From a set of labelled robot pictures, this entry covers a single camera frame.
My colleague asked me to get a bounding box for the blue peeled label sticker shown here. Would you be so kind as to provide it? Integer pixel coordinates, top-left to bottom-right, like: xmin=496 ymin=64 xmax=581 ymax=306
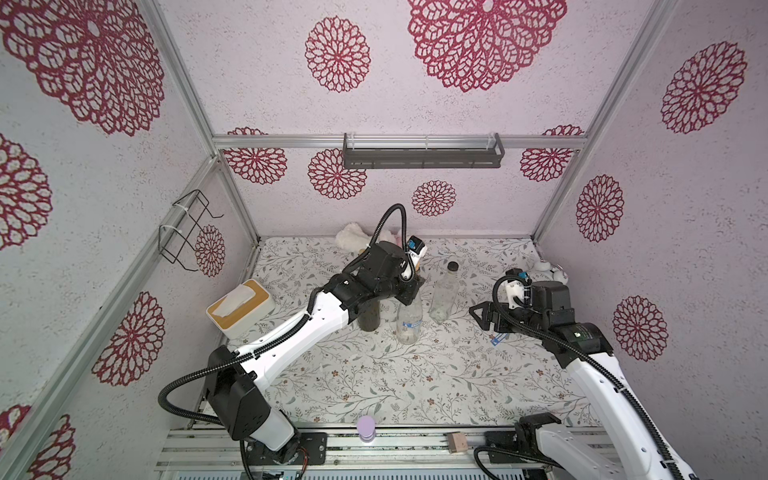
xmin=491 ymin=333 xmax=509 ymax=346

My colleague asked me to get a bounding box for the clear tall glass bottle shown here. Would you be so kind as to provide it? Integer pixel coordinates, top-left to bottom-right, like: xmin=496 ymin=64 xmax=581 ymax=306
xmin=395 ymin=294 xmax=423 ymax=345

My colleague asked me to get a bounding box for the clear plastic bottle blue label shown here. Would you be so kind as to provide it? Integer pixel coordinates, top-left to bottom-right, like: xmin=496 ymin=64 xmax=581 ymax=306
xmin=428 ymin=261 xmax=459 ymax=324

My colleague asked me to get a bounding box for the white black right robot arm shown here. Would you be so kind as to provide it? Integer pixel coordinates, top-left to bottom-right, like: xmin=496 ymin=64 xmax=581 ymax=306
xmin=473 ymin=272 xmax=697 ymax=479

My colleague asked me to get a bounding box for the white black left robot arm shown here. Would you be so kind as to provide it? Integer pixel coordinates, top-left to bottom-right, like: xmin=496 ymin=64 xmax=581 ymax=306
xmin=204 ymin=236 xmax=427 ymax=452

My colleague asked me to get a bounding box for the dark green wine bottle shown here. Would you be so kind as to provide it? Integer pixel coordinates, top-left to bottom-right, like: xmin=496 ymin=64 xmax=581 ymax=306
xmin=356 ymin=300 xmax=381 ymax=332

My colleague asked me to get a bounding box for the white alarm clock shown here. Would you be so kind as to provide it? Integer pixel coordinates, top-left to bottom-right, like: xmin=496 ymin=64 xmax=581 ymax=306
xmin=528 ymin=260 xmax=568 ymax=285

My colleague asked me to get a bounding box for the white plush toy pink scarf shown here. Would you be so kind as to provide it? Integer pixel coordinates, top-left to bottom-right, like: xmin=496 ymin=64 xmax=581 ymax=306
xmin=335 ymin=223 xmax=401 ymax=254

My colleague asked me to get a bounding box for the small wooden block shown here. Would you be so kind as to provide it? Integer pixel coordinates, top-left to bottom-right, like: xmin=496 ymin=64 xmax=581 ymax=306
xmin=445 ymin=432 xmax=469 ymax=454

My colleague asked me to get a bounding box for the purple small cup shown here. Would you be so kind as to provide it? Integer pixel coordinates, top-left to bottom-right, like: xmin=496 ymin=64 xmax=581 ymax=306
xmin=356 ymin=415 xmax=376 ymax=443

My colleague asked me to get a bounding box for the white tissue sheet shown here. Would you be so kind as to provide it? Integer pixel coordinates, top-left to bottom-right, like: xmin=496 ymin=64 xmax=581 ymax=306
xmin=211 ymin=284 xmax=255 ymax=318

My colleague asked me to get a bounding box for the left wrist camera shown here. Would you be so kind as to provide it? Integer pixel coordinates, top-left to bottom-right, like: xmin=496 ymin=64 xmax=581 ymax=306
xmin=406 ymin=235 xmax=427 ymax=268

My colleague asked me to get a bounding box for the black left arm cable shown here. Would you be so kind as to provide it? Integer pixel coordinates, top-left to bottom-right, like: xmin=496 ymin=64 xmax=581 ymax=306
xmin=157 ymin=203 xmax=415 ymax=427

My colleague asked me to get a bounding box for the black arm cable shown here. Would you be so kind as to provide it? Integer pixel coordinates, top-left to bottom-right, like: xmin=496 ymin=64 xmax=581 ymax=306
xmin=157 ymin=203 xmax=415 ymax=427
xmin=491 ymin=274 xmax=688 ymax=480

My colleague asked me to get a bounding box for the black wall shelf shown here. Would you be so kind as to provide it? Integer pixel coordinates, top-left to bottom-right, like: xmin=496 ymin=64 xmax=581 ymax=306
xmin=342 ymin=134 xmax=506 ymax=170

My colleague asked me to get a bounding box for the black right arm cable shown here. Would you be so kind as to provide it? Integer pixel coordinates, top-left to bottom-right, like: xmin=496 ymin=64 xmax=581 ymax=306
xmin=491 ymin=274 xmax=688 ymax=480

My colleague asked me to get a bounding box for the black wire wall rack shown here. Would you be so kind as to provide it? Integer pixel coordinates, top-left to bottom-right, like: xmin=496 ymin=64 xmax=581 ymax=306
xmin=156 ymin=189 xmax=223 ymax=272

